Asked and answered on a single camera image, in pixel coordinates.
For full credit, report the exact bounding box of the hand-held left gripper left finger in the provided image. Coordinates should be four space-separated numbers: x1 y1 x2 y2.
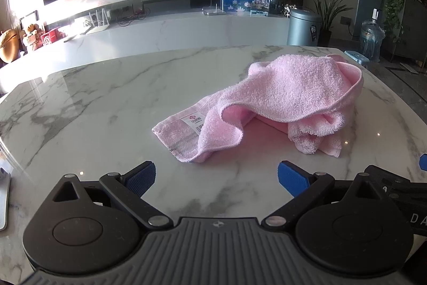
50 161 175 229

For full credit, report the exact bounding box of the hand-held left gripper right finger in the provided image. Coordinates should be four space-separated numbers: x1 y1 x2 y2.
261 160 388 229

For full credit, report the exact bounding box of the pink towel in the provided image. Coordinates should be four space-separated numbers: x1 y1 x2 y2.
152 53 365 163

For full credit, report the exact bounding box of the light blue plastic stool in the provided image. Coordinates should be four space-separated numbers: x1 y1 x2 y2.
344 50 371 67

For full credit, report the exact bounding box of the blue water jug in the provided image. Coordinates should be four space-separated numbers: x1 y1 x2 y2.
359 9 386 63

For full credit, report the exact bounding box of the dark grey cabinet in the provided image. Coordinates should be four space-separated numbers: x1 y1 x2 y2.
383 0 427 60

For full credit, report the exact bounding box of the silver pedal trash can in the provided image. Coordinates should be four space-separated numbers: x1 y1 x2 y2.
287 9 323 47

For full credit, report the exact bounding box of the white marble media console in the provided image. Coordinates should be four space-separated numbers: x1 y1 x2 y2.
0 9 291 73

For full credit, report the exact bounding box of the white router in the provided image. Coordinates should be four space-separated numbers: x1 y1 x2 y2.
81 7 111 34

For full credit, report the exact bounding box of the potted long-leaf plant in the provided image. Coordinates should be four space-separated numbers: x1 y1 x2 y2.
298 0 360 47

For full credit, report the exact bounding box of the red box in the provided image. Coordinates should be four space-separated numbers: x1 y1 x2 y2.
41 29 68 46

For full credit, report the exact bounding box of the brown stuffed bear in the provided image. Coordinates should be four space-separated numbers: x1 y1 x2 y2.
21 23 45 52

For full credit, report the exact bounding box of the clear acrylic stand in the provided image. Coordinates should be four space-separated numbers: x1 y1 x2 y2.
201 0 226 16

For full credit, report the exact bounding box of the orange gourd ornament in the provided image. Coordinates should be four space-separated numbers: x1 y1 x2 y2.
0 29 21 64

